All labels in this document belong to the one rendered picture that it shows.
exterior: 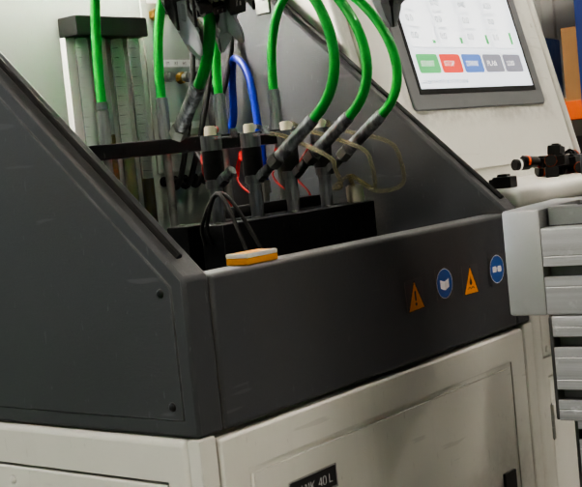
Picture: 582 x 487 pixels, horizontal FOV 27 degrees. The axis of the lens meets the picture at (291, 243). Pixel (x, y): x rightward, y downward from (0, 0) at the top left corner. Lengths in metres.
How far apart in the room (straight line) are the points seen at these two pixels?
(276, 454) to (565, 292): 0.40
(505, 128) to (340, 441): 0.98
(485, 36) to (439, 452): 0.96
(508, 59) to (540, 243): 1.30
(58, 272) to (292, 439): 0.31
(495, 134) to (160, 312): 1.11
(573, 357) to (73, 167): 0.55
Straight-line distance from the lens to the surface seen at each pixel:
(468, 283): 1.61
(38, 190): 1.32
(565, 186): 1.87
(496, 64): 2.27
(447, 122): 2.07
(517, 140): 2.25
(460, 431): 1.60
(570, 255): 1.03
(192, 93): 1.45
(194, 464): 1.21
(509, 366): 1.71
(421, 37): 2.08
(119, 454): 1.29
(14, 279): 1.37
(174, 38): 1.98
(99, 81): 1.74
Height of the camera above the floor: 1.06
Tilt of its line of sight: 4 degrees down
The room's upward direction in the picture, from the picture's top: 6 degrees counter-clockwise
